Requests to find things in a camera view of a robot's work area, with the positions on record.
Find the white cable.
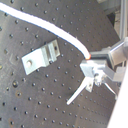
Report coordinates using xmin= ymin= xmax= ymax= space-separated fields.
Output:
xmin=0 ymin=2 xmax=93 ymax=61

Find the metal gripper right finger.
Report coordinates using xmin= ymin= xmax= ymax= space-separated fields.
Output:
xmin=89 ymin=36 xmax=128 ymax=101

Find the black perforated breadboard plate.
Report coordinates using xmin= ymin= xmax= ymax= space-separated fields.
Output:
xmin=0 ymin=0 xmax=119 ymax=128

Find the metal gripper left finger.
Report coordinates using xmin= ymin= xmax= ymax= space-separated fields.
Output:
xmin=66 ymin=58 xmax=114 ymax=106

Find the metal cable clip bracket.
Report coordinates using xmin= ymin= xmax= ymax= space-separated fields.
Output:
xmin=22 ymin=40 xmax=60 ymax=75

